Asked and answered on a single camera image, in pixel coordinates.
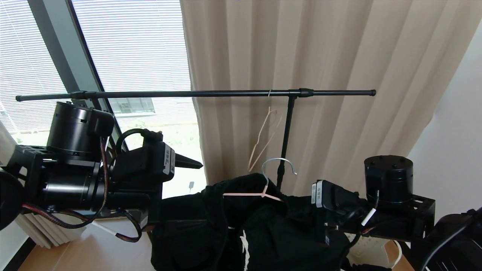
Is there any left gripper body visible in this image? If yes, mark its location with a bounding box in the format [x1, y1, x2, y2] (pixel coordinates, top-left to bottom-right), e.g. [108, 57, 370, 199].
[107, 145, 176, 234]

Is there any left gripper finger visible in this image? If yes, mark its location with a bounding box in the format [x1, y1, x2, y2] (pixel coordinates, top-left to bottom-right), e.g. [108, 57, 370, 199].
[175, 152, 204, 170]

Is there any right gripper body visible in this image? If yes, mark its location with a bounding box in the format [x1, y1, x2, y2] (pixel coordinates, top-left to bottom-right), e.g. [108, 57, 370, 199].
[311, 180, 377, 245]

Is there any black garment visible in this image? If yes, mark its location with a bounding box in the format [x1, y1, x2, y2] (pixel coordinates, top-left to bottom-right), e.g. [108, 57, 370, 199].
[151, 173, 351, 271]

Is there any pink clothes hanger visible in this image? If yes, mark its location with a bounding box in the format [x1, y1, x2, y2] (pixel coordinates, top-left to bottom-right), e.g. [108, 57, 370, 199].
[223, 157, 298, 202]
[247, 90, 284, 173]

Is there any white laundry basket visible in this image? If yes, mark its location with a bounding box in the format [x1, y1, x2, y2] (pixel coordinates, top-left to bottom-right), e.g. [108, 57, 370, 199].
[346, 231, 403, 269]

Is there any black clothes rack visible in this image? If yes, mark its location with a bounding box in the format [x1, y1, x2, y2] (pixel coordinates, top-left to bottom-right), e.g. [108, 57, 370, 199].
[16, 88, 376, 192]

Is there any window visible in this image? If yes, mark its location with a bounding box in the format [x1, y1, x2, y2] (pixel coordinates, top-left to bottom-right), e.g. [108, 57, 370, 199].
[0, 0, 207, 219]

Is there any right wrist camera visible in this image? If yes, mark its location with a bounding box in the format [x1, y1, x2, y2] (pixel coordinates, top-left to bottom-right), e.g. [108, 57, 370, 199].
[320, 180, 368, 222]

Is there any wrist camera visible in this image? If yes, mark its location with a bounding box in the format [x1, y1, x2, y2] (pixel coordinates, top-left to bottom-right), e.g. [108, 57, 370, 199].
[320, 180, 368, 222]
[111, 130, 166, 183]

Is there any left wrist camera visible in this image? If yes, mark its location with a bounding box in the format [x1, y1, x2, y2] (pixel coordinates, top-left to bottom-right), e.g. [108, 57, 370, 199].
[111, 130, 166, 183]

